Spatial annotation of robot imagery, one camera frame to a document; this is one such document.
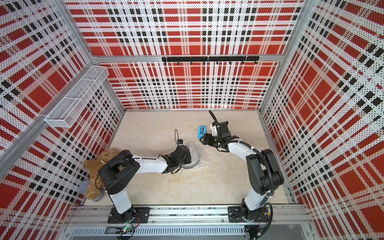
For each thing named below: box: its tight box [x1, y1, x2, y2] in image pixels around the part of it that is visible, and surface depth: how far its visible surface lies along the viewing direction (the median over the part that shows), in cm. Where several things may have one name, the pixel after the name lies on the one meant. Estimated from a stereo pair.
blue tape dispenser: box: [197, 125, 207, 140], surface depth 107 cm
